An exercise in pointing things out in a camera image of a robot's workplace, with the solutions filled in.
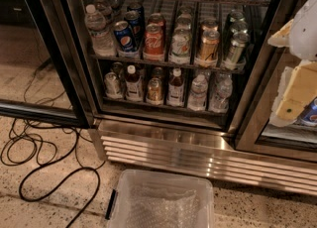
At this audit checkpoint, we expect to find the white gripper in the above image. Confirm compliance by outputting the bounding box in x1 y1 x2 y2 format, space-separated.
267 0 317 127

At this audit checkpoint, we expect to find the blue pepsi can front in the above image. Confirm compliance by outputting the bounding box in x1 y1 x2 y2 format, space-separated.
114 21 137 53

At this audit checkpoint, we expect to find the clear plastic storage bin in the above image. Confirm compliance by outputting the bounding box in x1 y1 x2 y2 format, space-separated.
105 170 215 228

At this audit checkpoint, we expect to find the water bottle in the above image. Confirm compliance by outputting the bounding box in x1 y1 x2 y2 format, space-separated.
209 78 233 113
187 74 208 111

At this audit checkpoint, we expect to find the bubble wrap sheet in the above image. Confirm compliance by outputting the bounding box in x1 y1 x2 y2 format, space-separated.
126 186 199 228

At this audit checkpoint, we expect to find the gold can bottom shelf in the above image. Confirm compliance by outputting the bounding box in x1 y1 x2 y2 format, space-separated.
147 77 162 105

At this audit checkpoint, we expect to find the red coca cola can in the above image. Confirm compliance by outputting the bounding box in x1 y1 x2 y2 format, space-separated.
145 24 164 56

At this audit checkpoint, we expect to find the blue pepsi can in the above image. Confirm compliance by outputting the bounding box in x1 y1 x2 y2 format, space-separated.
114 21 137 53
124 11 144 43

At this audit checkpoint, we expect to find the water bottle bottom right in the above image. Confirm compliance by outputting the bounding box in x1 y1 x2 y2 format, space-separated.
209 78 233 113

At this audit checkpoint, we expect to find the open glass fridge door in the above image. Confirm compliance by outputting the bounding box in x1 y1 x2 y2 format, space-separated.
0 0 93 128

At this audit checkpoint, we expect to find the brown tea bottle left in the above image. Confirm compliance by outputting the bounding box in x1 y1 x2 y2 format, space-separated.
126 65 143 102

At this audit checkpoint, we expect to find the pepsi can right compartment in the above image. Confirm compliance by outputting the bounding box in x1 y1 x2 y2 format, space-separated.
299 98 317 127

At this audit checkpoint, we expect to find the water bottle bottom left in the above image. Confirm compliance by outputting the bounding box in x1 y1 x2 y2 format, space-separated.
187 74 208 111

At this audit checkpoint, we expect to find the brown tea bottle right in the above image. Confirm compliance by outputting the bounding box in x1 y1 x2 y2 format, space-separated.
167 68 184 107

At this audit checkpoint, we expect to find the silver can bottom shelf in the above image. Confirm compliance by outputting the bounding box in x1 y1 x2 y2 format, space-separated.
104 72 122 98

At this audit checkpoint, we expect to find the blue pepsi can behind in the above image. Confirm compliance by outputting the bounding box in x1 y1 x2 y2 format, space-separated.
124 11 144 43

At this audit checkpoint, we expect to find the white green soda can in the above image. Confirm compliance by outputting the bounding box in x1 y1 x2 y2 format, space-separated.
171 29 191 57

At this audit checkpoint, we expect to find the brown tea bottle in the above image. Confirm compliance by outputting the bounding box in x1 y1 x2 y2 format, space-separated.
167 68 184 107
126 65 143 102

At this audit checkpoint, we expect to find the clear water bottle middle shelf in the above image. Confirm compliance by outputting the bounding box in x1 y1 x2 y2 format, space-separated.
84 4 116 57

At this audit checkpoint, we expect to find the stainless steel display fridge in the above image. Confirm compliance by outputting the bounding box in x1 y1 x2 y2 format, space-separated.
62 0 317 195

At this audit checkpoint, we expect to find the gold orange soda can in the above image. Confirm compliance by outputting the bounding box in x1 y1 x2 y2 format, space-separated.
198 30 220 61

